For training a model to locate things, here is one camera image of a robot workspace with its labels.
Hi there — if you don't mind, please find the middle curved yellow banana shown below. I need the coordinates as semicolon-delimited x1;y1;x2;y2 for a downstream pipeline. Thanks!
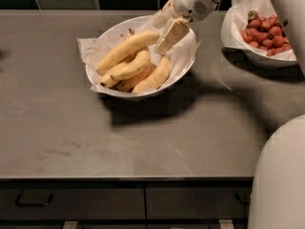
111;47;151;80

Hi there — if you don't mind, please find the black drawer handle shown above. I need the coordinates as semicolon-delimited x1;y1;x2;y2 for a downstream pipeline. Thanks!
234;192;251;206
15;190;53;208

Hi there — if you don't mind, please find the left black drawer handle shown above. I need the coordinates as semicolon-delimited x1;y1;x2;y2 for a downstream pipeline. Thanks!
15;190;53;208

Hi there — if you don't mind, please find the white paper liner in banana bowl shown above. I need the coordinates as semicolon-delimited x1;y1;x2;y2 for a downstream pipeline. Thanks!
76;10;202;98

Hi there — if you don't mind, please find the white strawberry bowl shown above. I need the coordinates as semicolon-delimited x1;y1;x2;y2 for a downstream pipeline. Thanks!
220;8;297;70

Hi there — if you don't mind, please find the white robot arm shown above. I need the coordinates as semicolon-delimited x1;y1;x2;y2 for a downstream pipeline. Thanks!
155;0;305;229

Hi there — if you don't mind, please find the white paper liner in strawberry bowl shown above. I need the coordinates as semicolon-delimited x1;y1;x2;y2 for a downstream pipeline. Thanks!
221;0;297;69

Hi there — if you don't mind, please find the right black drawer handle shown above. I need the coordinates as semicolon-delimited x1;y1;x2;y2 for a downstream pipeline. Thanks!
234;192;251;206

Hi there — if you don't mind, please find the bottom orange-brown banana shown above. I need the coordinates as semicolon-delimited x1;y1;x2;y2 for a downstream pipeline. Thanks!
116;66;151;93

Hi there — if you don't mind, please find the right dark drawer front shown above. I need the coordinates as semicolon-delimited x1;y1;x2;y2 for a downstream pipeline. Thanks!
146;187;251;219

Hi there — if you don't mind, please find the dark drawer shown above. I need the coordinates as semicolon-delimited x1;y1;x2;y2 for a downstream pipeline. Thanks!
0;188;145;220
146;187;251;219

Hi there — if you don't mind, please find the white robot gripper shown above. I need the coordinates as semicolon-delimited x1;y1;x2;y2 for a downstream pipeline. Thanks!
152;0;217;55

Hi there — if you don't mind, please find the pile of red strawberries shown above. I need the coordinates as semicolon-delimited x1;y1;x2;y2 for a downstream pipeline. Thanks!
240;10;292;56

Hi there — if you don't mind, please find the left dark drawer front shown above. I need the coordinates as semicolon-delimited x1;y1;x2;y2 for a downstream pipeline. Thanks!
0;188;145;220

